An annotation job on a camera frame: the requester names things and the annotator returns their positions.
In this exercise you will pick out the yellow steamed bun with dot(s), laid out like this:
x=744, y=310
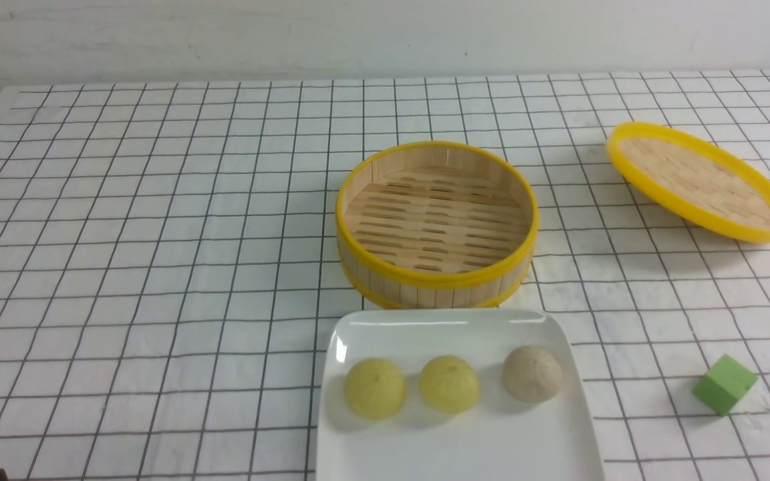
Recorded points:
x=449, y=385
x=375, y=389

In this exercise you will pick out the beige steamed bun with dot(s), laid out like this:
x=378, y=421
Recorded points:
x=532, y=374

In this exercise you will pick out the white square plate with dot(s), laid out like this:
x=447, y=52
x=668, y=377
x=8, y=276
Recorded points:
x=500, y=438

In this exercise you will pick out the bamboo steamer basket yellow rim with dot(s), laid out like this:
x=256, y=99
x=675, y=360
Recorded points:
x=436, y=225

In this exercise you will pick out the white grid-pattern tablecloth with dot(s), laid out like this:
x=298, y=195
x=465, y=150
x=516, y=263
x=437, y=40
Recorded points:
x=169, y=277

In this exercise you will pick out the bamboo steamer lid yellow rim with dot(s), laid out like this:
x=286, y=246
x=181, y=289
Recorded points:
x=694, y=179

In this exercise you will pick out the green cube block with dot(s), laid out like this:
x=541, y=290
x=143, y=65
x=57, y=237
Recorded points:
x=722, y=387

